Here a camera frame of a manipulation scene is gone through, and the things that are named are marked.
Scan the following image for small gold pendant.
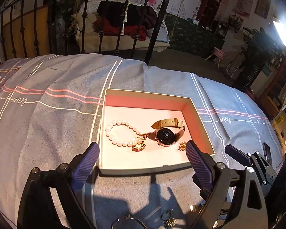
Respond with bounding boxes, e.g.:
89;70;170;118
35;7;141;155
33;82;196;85
178;142;186;151

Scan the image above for silver ring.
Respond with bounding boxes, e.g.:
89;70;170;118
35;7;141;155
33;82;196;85
161;209;175;222

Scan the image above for tan strap wristwatch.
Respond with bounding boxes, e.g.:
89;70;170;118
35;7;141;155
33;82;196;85
151;118;185;147

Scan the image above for gold chain jewelry cluster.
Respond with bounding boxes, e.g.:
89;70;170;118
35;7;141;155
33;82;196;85
132;133;149;152

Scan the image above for white pearl bracelet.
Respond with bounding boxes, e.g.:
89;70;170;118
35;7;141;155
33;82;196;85
105;119;144;148

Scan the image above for open pink-lined gift box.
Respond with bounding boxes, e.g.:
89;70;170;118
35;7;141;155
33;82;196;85
99;89;215;176

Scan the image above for pink stool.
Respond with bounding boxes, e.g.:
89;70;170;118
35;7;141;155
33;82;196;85
205;47;225;69

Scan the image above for blue striped bed sheet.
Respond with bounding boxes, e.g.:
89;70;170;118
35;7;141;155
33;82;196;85
0;54;283;228

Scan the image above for green patterned counter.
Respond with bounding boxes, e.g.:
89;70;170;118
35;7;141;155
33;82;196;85
165;14;225;58

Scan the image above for white LED desk lamp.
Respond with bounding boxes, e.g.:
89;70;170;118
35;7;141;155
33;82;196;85
272;17;286;122

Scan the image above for dark red phone-booth cabinet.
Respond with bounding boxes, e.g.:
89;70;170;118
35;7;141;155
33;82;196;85
197;0;222;28

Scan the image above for red blanket on chair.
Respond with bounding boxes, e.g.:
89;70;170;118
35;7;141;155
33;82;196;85
93;18;147;41

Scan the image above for black iron bed frame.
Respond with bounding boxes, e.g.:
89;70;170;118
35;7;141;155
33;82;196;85
0;0;170;64

